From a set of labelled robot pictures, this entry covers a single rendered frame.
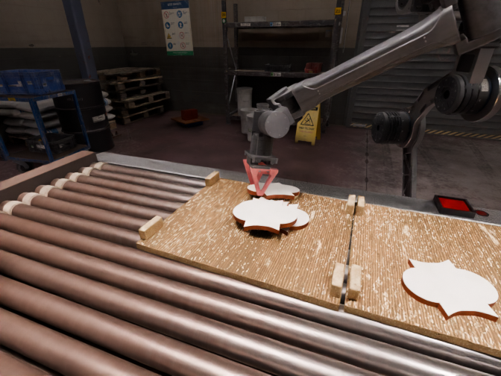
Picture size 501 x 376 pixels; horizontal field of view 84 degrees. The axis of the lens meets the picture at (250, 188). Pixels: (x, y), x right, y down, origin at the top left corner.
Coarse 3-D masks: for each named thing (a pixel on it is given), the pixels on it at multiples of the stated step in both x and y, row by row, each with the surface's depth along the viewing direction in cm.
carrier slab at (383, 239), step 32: (384, 224) 64; (416, 224) 64; (448, 224) 64; (480, 224) 64; (352, 256) 54; (384, 256) 54; (416, 256) 54; (448, 256) 54; (480, 256) 54; (384, 288) 47; (384, 320) 42; (416, 320) 42; (448, 320) 42; (480, 320) 42
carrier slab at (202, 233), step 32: (224, 192) 77; (192, 224) 64; (224, 224) 64; (320, 224) 64; (192, 256) 54; (224, 256) 54; (256, 256) 54; (288, 256) 54; (320, 256) 54; (288, 288) 47; (320, 288) 47
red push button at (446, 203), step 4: (440, 200) 75; (444, 200) 75; (448, 200) 75; (452, 200) 75; (456, 200) 75; (444, 204) 73; (448, 204) 73; (452, 204) 73; (456, 204) 73; (460, 204) 73; (464, 204) 73; (452, 208) 71; (456, 208) 71; (460, 208) 71; (464, 208) 71
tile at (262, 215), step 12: (240, 204) 65; (252, 204) 65; (264, 204) 65; (276, 204) 65; (240, 216) 60; (252, 216) 60; (264, 216) 60; (276, 216) 60; (288, 216) 60; (252, 228) 58; (264, 228) 58; (276, 228) 56
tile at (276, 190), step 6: (252, 186) 75; (270, 186) 77; (276, 186) 77; (282, 186) 78; (288, 186) 78; (252, 192) 72; (270, 192) 71; (276, 192) 71; (282, 192) 71; (288, 192) 72; (294, 192) 73; (270, 198) 70; (288, 198) 71
